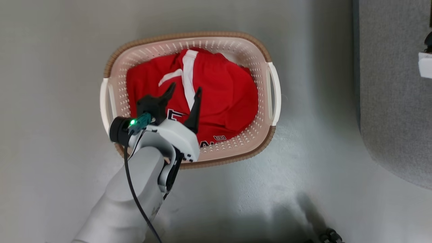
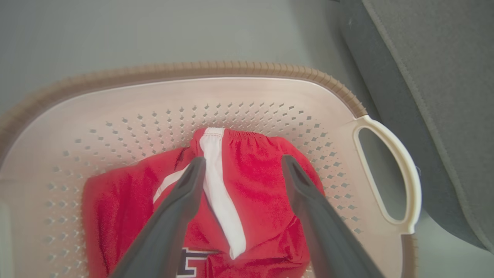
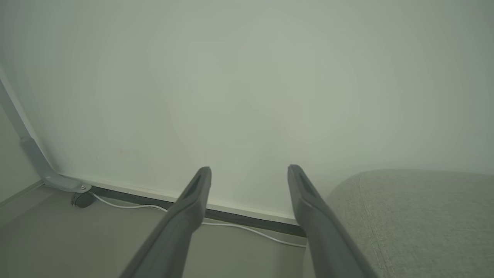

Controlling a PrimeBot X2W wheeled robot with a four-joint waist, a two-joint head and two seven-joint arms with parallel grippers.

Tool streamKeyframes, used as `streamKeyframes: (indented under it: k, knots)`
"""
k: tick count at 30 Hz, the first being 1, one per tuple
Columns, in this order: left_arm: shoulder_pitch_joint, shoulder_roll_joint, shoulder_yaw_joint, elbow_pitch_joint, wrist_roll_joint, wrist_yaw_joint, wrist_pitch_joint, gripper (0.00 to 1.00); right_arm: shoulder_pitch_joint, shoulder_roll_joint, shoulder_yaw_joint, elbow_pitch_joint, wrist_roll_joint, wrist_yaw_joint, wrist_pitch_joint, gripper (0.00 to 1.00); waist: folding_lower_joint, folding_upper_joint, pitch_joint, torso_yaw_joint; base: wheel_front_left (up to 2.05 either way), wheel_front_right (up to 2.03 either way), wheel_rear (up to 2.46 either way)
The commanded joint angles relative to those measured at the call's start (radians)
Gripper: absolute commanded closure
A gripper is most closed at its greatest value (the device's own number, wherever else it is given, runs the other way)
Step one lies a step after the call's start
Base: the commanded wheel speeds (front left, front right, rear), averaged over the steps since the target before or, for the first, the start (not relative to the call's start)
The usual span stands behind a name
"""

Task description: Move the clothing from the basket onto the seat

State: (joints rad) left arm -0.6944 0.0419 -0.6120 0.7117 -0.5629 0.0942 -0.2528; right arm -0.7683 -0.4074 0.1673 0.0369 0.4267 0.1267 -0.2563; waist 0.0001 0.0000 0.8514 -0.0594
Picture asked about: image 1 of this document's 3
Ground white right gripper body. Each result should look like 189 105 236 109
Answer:
418 52 432 79

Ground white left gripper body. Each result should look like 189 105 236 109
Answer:
137 118 200 162

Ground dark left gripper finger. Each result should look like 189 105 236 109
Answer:
136 82 176 125
183 87 203 134

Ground red lettered sports jersey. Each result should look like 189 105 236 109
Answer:
126 47 259 149

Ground pink plastic laundry basket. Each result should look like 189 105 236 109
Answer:
100 31 281 170

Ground grey carpet mat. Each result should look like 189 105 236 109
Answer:
353 0 432 190

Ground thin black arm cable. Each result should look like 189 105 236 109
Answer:
124 130 163 243

